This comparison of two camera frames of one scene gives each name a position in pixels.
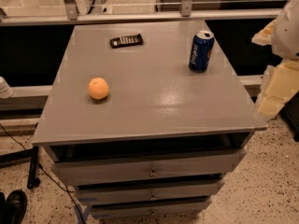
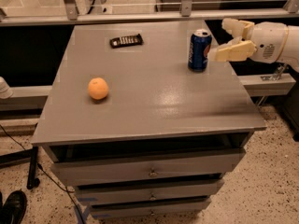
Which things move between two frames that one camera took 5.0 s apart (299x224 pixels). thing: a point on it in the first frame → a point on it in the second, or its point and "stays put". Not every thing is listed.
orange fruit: [98, 88] stays put
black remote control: [124, 41] stays put
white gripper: [287, 35] → [267, 42]
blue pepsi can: [201, 50] stays put
